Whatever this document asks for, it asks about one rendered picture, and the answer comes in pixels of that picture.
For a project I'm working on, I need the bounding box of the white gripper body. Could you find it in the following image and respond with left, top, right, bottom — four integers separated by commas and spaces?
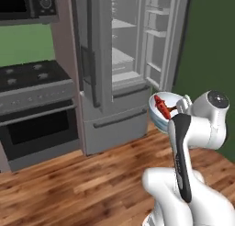
176, 94, 194, 116

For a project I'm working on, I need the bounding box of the brown chicken drumstick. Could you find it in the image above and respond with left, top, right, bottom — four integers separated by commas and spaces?
166, 104, 180, 113

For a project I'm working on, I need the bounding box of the white bowl with blue stripes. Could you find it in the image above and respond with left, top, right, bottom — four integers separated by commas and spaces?
148, 91, 185, 134

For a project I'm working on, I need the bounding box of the grey fridge drawer front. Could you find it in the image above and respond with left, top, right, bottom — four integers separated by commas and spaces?
82, 105, 151, 156
80, 85, 151, 121

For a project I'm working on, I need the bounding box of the grey fridge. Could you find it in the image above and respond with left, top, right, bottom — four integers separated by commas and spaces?
71, 0, 191, 156

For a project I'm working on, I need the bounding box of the grey fridge door with shelves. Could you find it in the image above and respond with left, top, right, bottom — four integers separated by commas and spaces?
141, 0, 191, 93

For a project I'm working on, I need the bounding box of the tall pale pink cabinet panel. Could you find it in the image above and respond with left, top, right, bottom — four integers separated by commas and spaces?
50, 0, 87, 154

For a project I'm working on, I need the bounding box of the black oven door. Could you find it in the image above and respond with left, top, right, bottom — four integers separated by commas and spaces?
0, 98, 82, 162

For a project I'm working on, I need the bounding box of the grey stove with black hob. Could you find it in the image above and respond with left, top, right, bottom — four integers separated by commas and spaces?
0, 59, 82, 173

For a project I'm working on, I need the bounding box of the black and grey microwave oven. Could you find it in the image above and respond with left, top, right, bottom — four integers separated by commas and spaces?
0, 0, 60, 26

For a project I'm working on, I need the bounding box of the dark fridge drawer handle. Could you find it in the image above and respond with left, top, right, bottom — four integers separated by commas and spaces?
93, 107, 149, 130

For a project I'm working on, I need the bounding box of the grey fridge door with handle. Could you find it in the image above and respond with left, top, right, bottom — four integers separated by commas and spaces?
71, 0, 114, 115

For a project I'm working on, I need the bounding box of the dark fridge door handle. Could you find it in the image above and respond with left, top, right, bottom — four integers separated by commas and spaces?
85, 0, 102, 108

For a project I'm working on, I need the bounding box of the grey oven door handle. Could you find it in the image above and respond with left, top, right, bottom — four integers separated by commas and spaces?
0, 104, 78, 127

